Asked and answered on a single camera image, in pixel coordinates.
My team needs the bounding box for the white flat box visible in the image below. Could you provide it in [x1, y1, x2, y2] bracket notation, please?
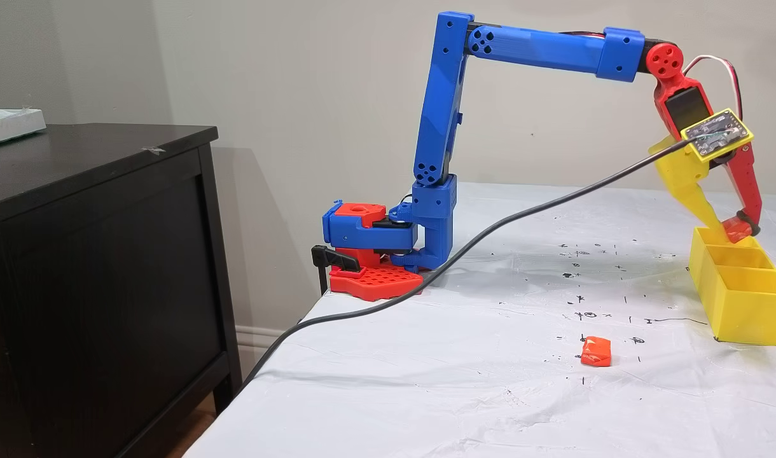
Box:
[0, 108, 46, 148]

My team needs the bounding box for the white tablecloth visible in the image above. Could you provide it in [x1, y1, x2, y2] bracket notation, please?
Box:
[183, 181, 776, 458]

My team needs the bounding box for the black table clamp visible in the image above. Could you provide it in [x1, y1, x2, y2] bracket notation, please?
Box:
[310, 245, 363, 296]

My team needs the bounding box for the dark wooden cabinet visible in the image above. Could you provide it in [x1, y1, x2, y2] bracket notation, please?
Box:
[0, 123, 244, 458]

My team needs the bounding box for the orange candy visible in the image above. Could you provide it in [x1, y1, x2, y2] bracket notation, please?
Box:
[721, 216, 752, 244]
[581, 337, 613, 368]

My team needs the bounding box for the black camera cable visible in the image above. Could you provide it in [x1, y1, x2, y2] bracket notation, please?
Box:
[244, 137, 694, 384]

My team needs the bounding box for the black red white servo wire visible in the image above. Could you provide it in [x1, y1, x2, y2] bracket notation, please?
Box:
[682, 55, 744, 121]

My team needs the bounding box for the yellow three-compartment box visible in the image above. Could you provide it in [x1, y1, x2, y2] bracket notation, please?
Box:
[689, 226, 776, 347]

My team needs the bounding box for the white baseboard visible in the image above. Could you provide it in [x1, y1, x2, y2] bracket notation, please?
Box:
[234, 324, 293, 385]

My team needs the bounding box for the camera board on yellow mount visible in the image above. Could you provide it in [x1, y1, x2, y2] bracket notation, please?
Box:
[681, 108, 755, 160]

